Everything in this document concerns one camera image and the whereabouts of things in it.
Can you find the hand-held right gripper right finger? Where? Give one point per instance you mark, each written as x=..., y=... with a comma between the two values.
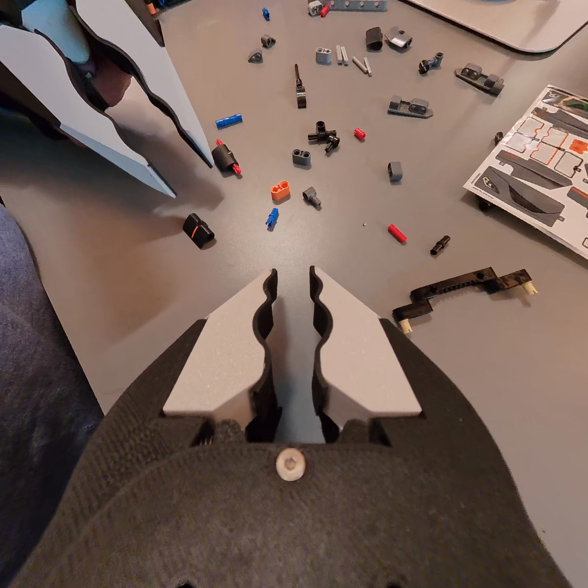
x=363, y=367

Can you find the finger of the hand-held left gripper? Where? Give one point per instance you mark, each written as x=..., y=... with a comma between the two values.
x=142, y=59
x=50, y=82

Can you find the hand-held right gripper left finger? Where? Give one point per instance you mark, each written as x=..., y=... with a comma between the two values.
x=216, y=367

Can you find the black lego connector orange stripe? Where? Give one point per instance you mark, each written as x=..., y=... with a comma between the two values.
x=199, y=230

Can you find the long blue lego pin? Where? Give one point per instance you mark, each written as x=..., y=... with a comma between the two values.
x=228, y=121

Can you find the dark grey small lego piece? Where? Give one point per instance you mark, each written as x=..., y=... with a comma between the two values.
x=268, y=41
x=255, y=56

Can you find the black lego connector red pins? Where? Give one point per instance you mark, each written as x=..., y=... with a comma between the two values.
x=225, y=157

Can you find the black lego gear rack assembly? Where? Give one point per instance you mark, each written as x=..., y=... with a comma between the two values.
x=464, y=288

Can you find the black lego pin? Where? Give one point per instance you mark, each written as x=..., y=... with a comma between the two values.
x=440, y=245

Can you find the black lego axle with connector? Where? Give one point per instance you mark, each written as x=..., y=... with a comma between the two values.
x=300, y=92

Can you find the light grey lego connector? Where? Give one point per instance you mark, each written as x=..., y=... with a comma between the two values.
x=314, y=7

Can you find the dark grey lego pin connector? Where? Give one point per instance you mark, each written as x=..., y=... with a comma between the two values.
x=312, y=196

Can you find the dark grey two-hole lego beam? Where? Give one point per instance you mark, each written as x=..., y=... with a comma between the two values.
x=301, y=158

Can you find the orange two-hole lego beam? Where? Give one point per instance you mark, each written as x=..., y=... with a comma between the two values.
x=280, y=190

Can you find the black lego T connector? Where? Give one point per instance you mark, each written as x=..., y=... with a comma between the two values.
x=320, y=132

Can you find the dark grey curved lego piece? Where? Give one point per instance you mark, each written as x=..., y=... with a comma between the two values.
x=395, y=171

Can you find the black lego wheel piece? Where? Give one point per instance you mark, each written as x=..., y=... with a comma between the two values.
x=484, y=205

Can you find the black lego pin connector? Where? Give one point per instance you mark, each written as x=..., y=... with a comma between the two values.
x=331, y=143

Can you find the long grey lego beam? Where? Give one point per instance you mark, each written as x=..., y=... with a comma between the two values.
x=358, y=5

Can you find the black curved lego piece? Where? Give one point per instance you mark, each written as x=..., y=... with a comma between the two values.
x=374, y=38

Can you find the grey lego panel piece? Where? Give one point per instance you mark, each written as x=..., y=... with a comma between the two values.
x=398, y=40

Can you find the black and blue lego connector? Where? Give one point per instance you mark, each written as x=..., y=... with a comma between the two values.
x=431, y=63

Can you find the person's left hand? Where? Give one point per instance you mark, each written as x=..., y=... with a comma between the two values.
x=117, y=85

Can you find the sticker sheet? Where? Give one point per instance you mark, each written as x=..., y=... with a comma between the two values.
x=533, y=183

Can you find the white monitor stand base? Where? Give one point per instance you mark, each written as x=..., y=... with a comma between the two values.
x=505, y=23

